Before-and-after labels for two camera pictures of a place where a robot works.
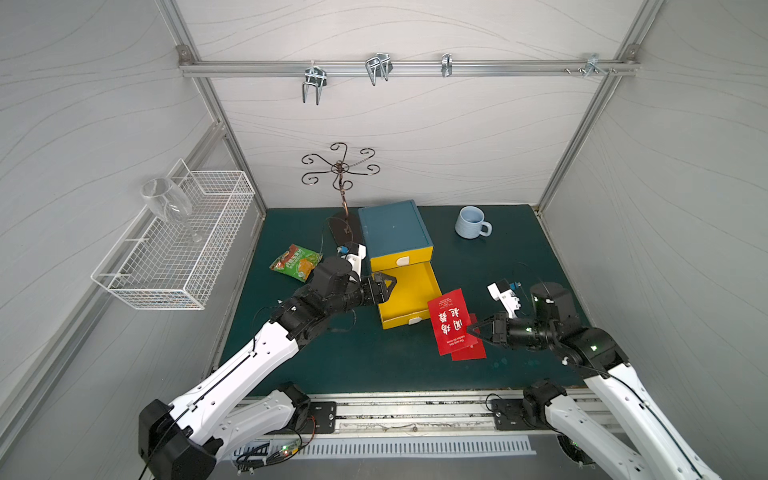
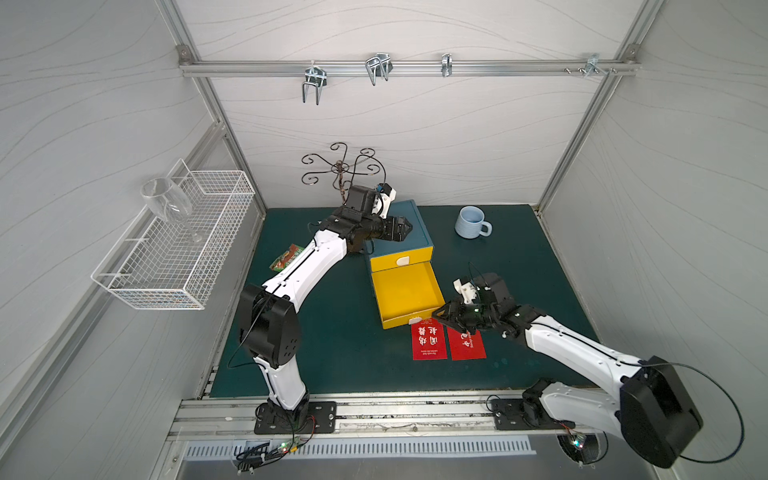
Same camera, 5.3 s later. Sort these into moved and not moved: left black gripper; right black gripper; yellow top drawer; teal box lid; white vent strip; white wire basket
Moved: left black gripper; right black gripper
Not moved: white vent strip; yellow top drawer; white wire basket; teal box lid
